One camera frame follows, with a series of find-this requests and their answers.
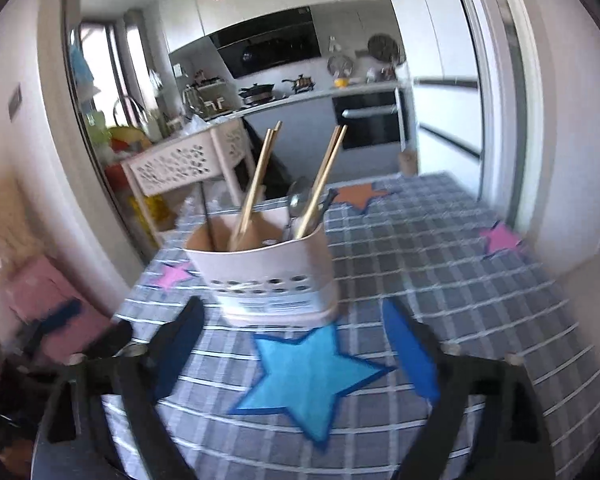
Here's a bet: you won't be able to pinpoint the white refrigerator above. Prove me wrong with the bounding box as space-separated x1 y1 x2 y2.
380 0 485 196

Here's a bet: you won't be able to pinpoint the yellow packet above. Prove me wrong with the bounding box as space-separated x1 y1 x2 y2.
130 195 163 233

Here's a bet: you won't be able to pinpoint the round hanging trivet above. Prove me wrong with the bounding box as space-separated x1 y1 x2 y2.
327 54 355 77

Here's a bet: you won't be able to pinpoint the pink chair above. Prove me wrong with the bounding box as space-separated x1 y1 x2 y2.
5 255 113 361

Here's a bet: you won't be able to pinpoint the beige textured cushion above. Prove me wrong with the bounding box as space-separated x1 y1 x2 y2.
0 175 26 261

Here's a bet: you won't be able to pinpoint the white plastic bag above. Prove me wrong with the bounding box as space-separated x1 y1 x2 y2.
182 115 215 136

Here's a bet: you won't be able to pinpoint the countertop dish rack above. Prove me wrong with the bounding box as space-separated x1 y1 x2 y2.
182 77 231 118

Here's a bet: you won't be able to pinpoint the black built-in oven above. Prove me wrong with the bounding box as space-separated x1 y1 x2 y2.
331 89 409 151

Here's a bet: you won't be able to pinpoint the clear plastic bag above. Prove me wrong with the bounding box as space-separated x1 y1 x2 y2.
180 185 241 221

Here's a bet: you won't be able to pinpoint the colourful stacked bowls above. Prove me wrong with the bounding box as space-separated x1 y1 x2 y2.
87 112 151 153

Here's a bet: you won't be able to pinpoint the black hanging cloth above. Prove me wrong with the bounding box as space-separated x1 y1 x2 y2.
242 120 291 196

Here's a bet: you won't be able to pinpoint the black wok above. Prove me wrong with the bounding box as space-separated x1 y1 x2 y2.
238 83 275 106

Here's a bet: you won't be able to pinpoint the brown cardboard box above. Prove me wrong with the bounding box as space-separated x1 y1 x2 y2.
399 149 421 176

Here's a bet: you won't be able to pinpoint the dark round hanging pan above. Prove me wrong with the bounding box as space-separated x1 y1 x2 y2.
367 33 401 61

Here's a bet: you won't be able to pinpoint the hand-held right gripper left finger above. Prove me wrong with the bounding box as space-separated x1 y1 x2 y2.
32 296 206 480

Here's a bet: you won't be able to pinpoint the small cooking pot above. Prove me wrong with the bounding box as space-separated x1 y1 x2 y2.
282 75 315 93

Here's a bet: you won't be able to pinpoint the grey checked star tablecloth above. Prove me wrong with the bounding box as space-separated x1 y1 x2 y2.
105 170 600 480

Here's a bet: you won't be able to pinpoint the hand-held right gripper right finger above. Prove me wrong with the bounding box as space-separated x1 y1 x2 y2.
382 298 556 480

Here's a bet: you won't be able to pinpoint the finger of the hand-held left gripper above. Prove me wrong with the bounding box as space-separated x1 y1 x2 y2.
10 300 85 356
82 320 133 358

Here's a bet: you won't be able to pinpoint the white wall cabinets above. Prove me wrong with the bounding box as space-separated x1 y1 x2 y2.
157 0 395 53

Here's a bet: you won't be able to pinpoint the beige plastic storage trolley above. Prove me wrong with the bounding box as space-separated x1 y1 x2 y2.
121 119 253 241

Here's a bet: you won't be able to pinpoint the curved kitchen faucet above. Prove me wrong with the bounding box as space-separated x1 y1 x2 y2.
114 97 148 133

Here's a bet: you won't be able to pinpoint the dark translucent plastic spoon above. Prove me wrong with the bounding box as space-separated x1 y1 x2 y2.
282 177 313 241
200 182 217 252
317 187 338 221

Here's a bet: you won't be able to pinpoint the pale pink plastic utensil holder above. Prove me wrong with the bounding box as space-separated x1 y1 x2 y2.
184 210 341 328

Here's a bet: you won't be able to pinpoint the black range hood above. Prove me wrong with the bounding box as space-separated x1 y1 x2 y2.
215 7 323 79

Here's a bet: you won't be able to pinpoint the white sliding door frame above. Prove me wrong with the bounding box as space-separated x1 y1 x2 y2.
445 0 545 241

